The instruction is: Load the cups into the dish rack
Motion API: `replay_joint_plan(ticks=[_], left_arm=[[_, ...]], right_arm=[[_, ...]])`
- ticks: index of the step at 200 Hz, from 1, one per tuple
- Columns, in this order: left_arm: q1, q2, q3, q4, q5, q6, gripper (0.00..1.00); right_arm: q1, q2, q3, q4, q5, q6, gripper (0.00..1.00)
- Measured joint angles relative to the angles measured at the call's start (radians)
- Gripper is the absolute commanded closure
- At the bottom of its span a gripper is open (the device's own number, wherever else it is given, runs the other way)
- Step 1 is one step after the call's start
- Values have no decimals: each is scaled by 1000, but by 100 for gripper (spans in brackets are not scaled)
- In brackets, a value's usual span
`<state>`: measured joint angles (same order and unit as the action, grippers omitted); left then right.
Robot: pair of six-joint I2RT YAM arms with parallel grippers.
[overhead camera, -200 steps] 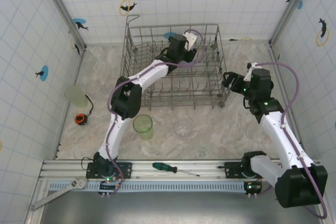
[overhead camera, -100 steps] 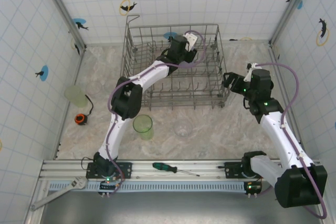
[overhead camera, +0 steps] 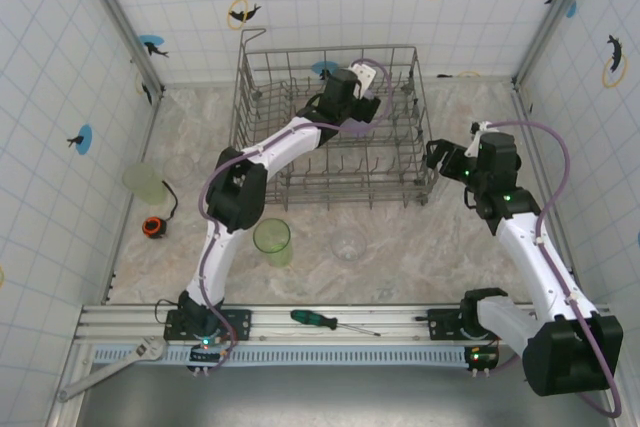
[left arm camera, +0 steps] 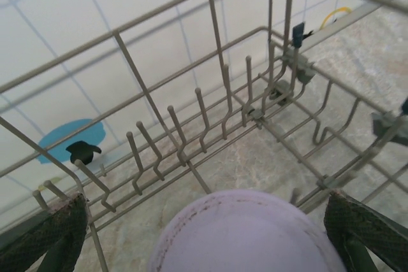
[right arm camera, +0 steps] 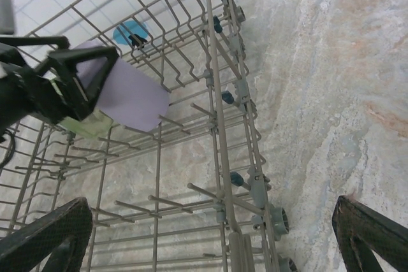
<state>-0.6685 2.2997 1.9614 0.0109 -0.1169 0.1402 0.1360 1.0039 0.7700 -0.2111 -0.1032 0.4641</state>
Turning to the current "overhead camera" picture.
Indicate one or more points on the aluminium frame post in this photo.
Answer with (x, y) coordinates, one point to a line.
(555, 17)
(120, 17)

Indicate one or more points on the orange black tape measure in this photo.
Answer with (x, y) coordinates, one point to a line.
(152, 227)

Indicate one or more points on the steel adjustable wrench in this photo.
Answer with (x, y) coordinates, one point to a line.
(150, 348)

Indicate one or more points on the clear round glass cup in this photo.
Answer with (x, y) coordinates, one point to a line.
(348, 244)

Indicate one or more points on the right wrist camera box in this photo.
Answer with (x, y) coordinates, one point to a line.
(475, 147)

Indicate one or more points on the tall green glass tumbler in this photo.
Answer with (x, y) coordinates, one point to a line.
(275, 247)

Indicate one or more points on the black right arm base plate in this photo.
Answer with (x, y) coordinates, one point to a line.
(440, 322)

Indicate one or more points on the frosted pale green cup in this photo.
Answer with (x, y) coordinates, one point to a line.
(144, 184)

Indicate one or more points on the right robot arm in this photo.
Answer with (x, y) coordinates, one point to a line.
(540, 257)

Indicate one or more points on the lilac plastic cup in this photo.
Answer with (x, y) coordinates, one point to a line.
(357, 128)

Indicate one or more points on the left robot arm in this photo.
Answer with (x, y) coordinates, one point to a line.
(285, 144)

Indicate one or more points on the aluminium side rail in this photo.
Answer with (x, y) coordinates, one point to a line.
(148, 147)
(537, 147)

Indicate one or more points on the aluminium mounting rail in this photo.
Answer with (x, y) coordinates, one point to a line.
(270, 317)

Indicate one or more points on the clear ribbed glass tumbler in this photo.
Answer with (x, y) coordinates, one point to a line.
(204, 167)
(178, 169)

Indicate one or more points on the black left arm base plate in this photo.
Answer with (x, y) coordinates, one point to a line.
(235, 322)

